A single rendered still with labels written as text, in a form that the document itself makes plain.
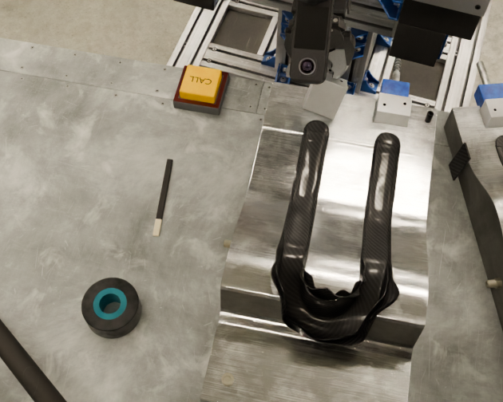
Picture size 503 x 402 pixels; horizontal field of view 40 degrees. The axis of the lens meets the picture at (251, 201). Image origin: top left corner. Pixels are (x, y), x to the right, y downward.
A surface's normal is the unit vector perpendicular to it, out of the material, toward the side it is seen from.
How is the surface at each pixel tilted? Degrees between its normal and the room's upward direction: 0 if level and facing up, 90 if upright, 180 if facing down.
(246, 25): 0
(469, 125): 0
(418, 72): 0
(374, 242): 28
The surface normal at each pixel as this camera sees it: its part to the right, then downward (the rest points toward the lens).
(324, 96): -0.09, 0.50
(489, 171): -0.03, -0.77
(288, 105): 0.01, -0.49
